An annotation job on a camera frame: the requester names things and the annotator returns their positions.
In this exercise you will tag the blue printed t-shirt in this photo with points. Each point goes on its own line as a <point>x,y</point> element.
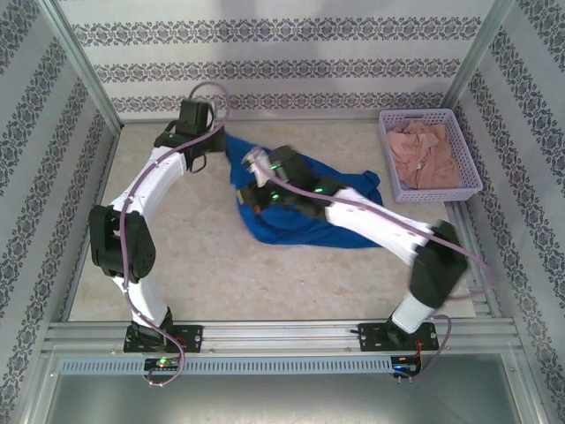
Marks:
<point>282,227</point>

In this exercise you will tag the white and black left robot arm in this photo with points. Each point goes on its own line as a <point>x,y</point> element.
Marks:
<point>145,190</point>

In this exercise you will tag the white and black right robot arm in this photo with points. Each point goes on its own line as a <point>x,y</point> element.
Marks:
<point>375,221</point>

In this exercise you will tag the peach crumpled cloth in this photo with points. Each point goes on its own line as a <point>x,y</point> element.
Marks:
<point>419,154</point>

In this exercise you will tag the lavender plastic basket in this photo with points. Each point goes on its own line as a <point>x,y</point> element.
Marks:
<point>424,117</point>

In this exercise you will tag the aluminium table edge rail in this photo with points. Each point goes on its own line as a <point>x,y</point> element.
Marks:
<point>309,120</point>

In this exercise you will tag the aluminium frame post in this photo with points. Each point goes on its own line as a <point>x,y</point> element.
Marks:
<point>476,53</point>
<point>87,66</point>

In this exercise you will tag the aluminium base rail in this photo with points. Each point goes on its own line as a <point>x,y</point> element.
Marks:
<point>282,336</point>

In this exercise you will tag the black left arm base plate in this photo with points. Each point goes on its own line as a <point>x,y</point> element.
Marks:
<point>190,338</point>

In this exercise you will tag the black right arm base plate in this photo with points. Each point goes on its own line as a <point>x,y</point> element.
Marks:
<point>373,338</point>

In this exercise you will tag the aluminium side rail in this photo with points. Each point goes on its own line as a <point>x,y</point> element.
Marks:
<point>494,309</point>

